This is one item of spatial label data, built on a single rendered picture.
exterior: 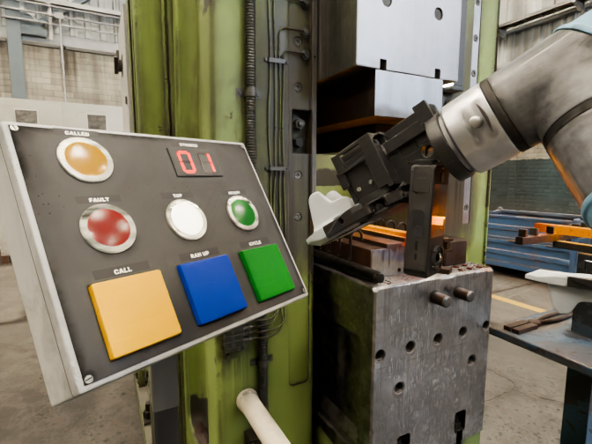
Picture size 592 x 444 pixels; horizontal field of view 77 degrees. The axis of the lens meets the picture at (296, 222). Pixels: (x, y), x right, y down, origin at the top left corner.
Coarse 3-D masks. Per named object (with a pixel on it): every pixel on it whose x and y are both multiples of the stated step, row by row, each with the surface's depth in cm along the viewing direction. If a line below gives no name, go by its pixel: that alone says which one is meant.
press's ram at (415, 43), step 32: (320, 0) 86; (352, 0) 75; (384, 0) 77; (416, 0) 81; (448, 0) 85; (320, 32) 87; (352, 32) 76; (384, 32) 78; (416, 32) 82; (448, 32) 86; (320, 64) 88; (352, 64) 77; (384, 64) 80; (416, 64) 83; (448, 64) 87
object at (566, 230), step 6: (540, 228) 106; (558, 228) 102; (564, 228) 101; (570, 228) 99; (576, 228) 98; (582, 228) 97; (588, 228) 97; (564, 234) 101; (570, 234) 99; (576, 234) 98; (582, 234) 97; (588, 234) 95
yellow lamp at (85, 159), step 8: (72, 144) 41; (80, 144) 42; (88, 144) 43; (64, 152) 40; (72, 152) 41; (80, 152) 41; (88, 152) 42; (96, 152) 43; (72, 160) 40; (80, 160) 41; (88, 160) 42; (96, 160) 42; (104, 160) 43; (72, 168) 40; (80, 168) 41; (88, 168) 41; (96, 168) 42; (104, 168) 43
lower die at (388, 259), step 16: (336, 240) 95; (352, 240) 95; (368, 240) 91; (384, 240) 89; (400, 240) 88; (352, 256) 89; (368, 256) 84; (384, 256) 85; (400, 256) 87; (384, 272) 85; (400, 272) 88
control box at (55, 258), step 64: (0, 128) 37; (64, 128) 42; (0, 192) 39; (64, 192) 39; (128, 192) 44; (192, 192) 51; (256, 192) 61; (64, 256) 36; (128, 256) 40; (192, 256) 46; (64, 320) 34; (192, 320) 42; (64, 384) 34
